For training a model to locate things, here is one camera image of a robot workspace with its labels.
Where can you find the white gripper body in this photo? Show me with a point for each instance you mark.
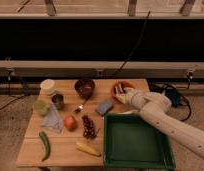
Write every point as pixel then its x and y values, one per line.
pixel 125 98

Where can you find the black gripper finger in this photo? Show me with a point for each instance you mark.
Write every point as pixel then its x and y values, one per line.
pixel 122 88
pixel 116 90

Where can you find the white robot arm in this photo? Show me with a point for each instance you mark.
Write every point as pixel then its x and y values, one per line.
pixel 152 107

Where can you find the blue eraser sponge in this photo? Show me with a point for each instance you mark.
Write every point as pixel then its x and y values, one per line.
pixel 104 107

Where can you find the dark red bowl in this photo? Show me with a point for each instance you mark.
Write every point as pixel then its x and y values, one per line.
pixel 84 87

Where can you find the orange plate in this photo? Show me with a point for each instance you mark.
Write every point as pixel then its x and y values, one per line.
pixel 126 85

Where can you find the metal spoon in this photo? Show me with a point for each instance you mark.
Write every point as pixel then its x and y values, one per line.
pixel 80 107

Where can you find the green plastic tray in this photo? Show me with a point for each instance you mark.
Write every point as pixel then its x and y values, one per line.
pixel 129 142

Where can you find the dark grape bunch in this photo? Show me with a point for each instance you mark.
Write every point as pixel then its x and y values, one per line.
pixel 89 128

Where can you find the dark metal cup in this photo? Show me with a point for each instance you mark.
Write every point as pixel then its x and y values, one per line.
pixel 58 101

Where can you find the wooden table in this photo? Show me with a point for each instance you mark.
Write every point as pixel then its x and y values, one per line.
pixel 63 145

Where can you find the white cup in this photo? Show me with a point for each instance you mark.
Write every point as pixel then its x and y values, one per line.
pixel 47 86

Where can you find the grey blue cloth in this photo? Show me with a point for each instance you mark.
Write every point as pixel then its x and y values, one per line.
pixel 52 120

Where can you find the light green cup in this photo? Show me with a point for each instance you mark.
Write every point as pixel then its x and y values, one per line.
pixel 40 107

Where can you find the green chili pepper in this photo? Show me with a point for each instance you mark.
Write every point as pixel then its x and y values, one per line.
pixel 46 144

